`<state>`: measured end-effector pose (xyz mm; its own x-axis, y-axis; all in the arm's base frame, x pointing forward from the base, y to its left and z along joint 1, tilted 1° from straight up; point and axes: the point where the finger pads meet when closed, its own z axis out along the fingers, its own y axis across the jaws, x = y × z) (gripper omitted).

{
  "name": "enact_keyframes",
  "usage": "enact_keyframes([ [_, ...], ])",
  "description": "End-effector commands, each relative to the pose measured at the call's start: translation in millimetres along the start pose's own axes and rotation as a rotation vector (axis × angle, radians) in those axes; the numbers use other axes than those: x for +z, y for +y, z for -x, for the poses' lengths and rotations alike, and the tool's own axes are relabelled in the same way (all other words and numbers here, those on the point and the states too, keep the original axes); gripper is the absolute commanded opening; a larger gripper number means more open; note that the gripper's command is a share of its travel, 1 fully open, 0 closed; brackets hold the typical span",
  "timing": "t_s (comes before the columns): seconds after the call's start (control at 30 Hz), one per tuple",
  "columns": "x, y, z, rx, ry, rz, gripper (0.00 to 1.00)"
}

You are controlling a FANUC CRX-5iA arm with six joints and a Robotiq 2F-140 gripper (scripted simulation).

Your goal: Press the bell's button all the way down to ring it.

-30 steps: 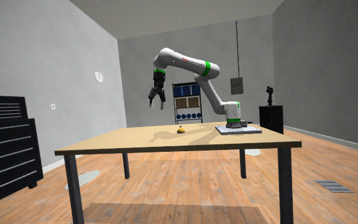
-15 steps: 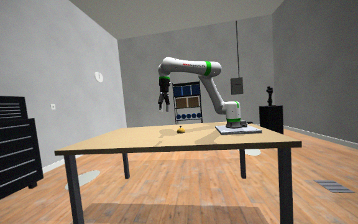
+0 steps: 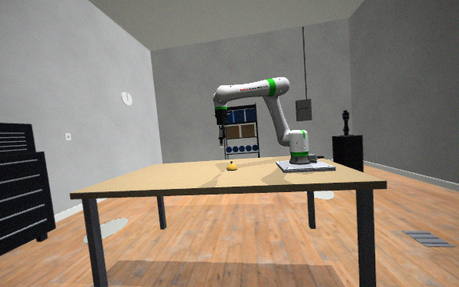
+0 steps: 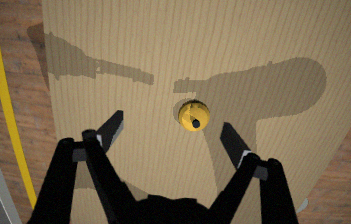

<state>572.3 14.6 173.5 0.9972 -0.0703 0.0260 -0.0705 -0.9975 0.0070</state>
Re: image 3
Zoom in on gold dome bell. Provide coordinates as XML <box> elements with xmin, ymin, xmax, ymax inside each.
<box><xmin>227</xmin><ymin>161</ymin><xmax>237</xmax><ymax>171</ymax></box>

